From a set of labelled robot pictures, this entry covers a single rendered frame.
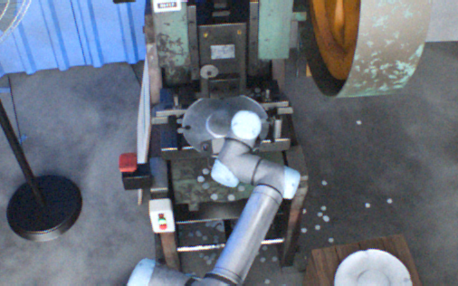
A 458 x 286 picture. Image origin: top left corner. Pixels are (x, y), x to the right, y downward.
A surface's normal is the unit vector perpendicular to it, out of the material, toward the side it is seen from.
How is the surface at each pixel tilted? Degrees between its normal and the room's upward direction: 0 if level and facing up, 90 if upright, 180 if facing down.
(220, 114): 0
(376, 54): 94
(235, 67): 90
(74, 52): 90
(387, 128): 0
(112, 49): 90
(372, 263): 0
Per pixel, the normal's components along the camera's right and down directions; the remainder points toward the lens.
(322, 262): -0.01, -0.65
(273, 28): 0.10, 0.76
